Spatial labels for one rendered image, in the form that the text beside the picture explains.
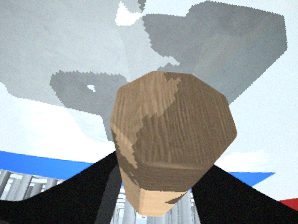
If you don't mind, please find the red cube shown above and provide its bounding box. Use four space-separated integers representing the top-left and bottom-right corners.
279 198 298 210

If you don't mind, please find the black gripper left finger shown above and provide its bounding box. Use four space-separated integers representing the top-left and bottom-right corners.
0 151 122 224

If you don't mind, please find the blue flat strip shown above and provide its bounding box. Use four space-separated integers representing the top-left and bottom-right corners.
0 151 275 186

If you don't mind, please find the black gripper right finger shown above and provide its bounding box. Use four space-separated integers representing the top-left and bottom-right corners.
192 165 298 224

